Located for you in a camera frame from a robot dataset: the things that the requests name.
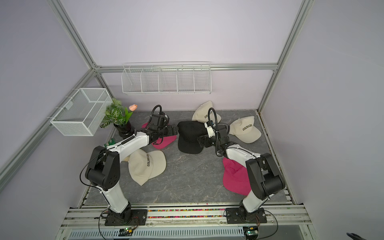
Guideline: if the black cap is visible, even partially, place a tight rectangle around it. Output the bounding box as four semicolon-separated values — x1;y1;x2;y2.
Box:
177;121;208;155

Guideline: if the cream cap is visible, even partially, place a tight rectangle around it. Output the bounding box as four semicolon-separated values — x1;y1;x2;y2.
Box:
192;101;222;123
128;149;167;186
229;116;262;144

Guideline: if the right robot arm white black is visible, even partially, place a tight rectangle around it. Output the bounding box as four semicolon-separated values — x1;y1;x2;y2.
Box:
198;108;286;218

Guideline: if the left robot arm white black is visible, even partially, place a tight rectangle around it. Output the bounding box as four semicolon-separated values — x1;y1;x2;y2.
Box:
80;105;178;226

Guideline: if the pink cap left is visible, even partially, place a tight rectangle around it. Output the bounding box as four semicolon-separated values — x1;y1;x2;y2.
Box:
140;123;177;150

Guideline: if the pink cap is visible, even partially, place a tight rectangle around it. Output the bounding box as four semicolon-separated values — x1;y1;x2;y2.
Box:
140;123;177;150
223;158;251;196

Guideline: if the pink tulip flower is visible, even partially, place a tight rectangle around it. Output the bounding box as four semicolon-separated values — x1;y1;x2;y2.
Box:
129;105;138;112

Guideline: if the black plant pot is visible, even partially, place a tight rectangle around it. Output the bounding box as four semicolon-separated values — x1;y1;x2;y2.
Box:
114;121;136;139

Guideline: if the pink cap right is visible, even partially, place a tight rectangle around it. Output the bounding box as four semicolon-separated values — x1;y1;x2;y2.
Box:
223;158;251;196

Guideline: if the green artificial plant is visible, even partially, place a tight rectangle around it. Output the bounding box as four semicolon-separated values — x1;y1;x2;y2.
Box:
100;98;133;128

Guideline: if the small green toy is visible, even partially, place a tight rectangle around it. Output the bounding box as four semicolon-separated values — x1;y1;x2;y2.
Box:
104;138;116;147

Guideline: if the green circuit board right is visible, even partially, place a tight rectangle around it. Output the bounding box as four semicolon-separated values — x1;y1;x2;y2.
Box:
243;227;259;239

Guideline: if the green circuit board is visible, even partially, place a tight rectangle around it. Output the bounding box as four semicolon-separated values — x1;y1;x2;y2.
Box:
119;228;133;237
243;227;259;239

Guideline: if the green circuit board left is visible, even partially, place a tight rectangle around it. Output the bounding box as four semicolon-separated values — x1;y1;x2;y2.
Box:
119;228;133;237

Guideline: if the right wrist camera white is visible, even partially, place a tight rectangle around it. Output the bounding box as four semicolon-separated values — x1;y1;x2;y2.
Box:
205;121;216;138

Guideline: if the long white wire shelf basket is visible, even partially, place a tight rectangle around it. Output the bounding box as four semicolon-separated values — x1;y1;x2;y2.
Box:
121;62;212;95

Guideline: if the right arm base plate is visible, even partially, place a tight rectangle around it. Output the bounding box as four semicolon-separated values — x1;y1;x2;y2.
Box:
224;207;267;225

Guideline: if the white wire cube basket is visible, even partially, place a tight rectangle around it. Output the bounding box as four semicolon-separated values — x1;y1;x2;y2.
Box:
51;88;112;137

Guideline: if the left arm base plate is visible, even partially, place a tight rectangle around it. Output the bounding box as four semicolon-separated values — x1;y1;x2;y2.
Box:
105;209;148;226

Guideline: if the white slotted cable duct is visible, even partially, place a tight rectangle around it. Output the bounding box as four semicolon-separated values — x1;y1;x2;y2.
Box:
63;227;245;240

